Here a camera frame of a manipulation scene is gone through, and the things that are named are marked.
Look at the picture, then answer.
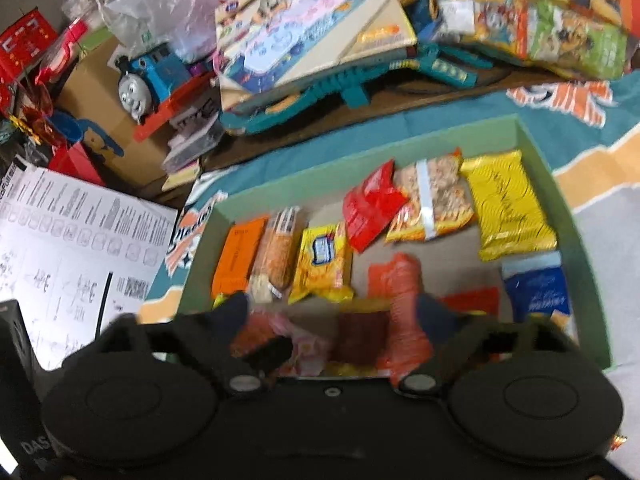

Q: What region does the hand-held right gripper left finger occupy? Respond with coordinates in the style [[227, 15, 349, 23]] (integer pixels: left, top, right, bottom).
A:
[[100, 291, 274, 398]]

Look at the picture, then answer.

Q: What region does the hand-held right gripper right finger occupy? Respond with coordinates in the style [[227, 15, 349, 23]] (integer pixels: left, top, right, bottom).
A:
[[397, 294, 577, 398]]

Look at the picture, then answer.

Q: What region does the orange red snack packet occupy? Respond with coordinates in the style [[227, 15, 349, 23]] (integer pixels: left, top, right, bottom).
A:
[[367, 253, 436, 378]]

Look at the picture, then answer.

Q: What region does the mint green cardboard box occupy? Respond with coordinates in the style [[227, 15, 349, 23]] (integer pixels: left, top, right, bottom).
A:
[[177, 115, 613, 378]]

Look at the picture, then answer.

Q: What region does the brown packet with gold edge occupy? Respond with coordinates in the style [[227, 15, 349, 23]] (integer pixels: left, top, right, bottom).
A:
[[325, 299, 393, 378]]

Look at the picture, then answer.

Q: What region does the yellow packet with blue label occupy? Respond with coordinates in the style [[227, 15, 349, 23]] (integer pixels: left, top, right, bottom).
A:
[[289, 222, 355, 305]]

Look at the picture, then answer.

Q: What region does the small red snack packet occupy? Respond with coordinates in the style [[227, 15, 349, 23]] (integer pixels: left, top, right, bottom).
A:
[[440, 287, 501, 317]]

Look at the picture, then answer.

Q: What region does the flat orange snack packet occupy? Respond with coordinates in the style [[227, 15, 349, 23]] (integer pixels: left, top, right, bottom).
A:
[[211, 216, 271, 301]]

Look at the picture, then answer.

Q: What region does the clear wrapped pastry packet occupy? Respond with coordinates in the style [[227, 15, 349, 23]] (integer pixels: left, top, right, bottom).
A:
[[247, 207, 306, 306]]

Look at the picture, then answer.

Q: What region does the blue snack packet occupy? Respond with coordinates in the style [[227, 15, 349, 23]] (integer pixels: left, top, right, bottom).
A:
[[501, 252, 576, 333]]

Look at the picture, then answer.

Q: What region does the orange peanut snack packet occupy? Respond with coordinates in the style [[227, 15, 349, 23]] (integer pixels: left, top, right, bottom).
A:
[[385, 149, 476, 243]]

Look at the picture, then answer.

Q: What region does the yellow foil snack packet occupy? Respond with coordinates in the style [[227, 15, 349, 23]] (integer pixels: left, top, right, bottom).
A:
[[459, 150, 558, 262]]

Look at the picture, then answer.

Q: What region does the white instruction sheet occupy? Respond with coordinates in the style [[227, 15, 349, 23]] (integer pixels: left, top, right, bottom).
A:
[[0, 165, 179, 371]]

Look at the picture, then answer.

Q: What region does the grey booklet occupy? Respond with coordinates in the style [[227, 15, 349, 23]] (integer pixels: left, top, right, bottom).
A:
[[162, 110, 226, 173]]

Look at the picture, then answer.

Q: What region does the red toy track piece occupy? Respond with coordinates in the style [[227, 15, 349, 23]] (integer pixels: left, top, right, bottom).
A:
[[134, 72, 221, 143]]

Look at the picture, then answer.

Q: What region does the red gift bag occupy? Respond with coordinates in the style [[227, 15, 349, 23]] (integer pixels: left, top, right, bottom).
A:
[[47, 142, 106, 186]]

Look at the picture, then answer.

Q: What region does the teal toy track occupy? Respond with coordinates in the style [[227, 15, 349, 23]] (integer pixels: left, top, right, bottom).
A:
[[220, 42, 493, 136]]

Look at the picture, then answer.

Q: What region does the blue toy train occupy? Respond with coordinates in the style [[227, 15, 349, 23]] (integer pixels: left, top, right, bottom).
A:
[[116, 42, 193, 126]]

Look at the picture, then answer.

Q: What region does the brown cardboard box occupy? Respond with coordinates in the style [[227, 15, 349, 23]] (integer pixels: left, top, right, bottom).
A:
[[55, 37, 173, 188]]

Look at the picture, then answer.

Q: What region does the children's drawing board box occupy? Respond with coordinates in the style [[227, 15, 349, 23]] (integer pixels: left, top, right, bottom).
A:
[[215, 0, 418, 106]]

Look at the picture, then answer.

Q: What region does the cartoon dog snack bag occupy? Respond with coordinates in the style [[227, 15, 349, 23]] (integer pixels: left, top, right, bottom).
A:
[[440, 0, 631, 81]]

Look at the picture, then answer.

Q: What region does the red translucent plastic toy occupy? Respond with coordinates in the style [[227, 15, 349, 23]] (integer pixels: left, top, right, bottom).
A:
[[35, 17, 88, 86]]

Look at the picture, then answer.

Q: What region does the clear plastic bag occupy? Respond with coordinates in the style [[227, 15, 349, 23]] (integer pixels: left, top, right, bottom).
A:
[[62, 0, 218, 58]]

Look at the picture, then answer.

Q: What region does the red patterned box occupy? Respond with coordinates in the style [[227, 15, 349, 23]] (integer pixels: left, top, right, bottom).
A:
[[0, 7, 58, 81]]

